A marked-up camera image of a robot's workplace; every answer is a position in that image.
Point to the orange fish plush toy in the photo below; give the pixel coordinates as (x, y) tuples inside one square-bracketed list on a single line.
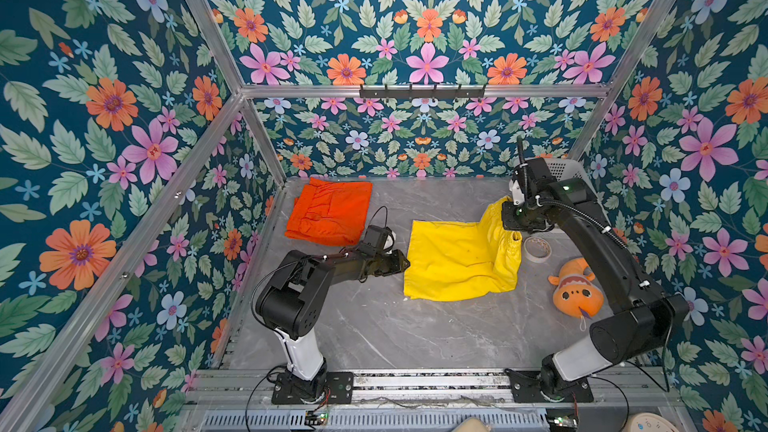
[(575, 293)]

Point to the white round device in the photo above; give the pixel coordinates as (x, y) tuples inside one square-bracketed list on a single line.
[(648, 422)]

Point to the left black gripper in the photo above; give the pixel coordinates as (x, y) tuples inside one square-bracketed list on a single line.
[(399, 265)]

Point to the black hook rail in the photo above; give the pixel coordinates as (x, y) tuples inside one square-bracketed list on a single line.
[(411, 91)]

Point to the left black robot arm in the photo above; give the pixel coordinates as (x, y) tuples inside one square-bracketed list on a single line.
[(290, 301)]

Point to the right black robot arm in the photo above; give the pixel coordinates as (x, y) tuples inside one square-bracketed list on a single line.
[(644, 316)]

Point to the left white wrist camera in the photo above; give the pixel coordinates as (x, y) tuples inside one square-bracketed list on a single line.
[(389, 242)]

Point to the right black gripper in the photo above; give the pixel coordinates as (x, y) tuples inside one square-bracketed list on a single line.
[(508, 220)]

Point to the yellow shorts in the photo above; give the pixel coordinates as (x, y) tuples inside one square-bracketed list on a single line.
[(456, 261)]

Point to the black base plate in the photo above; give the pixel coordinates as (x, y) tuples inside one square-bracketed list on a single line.
[(528, 386), (327, 387)]

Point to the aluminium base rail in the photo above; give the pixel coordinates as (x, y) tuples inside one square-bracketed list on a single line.
[(427, 400)]

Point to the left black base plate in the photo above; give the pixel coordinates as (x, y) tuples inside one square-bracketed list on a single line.
[(327, 387)]

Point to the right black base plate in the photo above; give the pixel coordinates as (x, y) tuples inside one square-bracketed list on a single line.
[(528, 386)]

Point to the white plastic basket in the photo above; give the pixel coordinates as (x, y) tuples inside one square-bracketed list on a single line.
[(570, 171)]

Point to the white tape roll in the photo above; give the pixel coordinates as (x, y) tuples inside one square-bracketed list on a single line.
[(536, 249)]

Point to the beige round object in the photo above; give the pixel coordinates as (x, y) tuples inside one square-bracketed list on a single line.
[(472, 424)]

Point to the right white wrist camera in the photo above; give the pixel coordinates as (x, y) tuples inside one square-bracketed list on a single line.
[(516, 193)]

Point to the orange shorts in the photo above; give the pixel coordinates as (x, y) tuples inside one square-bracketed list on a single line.
[(330, 213)]

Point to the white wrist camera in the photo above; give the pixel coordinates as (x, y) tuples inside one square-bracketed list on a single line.
[(389, 242), (516, 193)]

